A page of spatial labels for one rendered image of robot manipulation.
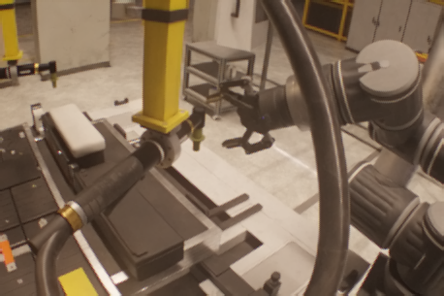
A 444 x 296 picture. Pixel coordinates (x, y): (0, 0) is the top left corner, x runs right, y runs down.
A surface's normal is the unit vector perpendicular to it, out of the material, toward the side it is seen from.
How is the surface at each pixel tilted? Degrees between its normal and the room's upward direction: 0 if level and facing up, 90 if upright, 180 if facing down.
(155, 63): 90
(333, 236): 49
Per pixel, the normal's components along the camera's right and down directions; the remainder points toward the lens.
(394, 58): -0.55, -0.38
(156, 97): -0.42, 0.44
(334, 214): -0.34, -0.22
